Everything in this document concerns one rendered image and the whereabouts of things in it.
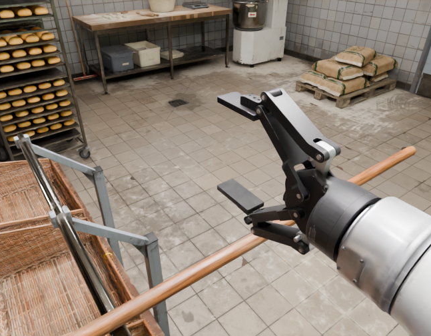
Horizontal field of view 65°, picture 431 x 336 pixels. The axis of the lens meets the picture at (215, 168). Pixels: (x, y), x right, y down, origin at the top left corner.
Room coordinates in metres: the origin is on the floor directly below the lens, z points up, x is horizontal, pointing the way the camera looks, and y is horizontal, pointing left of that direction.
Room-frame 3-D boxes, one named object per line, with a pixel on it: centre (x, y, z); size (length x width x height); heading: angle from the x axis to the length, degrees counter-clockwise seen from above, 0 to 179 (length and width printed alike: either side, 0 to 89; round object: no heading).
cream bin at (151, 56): (5.24, 1.09, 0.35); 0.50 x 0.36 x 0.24; 37
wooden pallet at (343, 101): (4.64, -1.84, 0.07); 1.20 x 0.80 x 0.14; 126
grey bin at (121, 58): (5.00, 1.43, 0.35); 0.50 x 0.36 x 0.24; 36
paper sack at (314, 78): (4.61, -1.49, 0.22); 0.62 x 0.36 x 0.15; 131
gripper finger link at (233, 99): (0.38, -0.03, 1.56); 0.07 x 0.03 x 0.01; 36
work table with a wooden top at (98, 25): (5.41, 0.86, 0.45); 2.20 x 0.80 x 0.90; 126
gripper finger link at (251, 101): (0.36, -0.05, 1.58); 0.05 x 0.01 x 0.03; 36
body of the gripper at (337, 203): (0.27, -0.11, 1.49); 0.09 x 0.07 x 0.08; 36
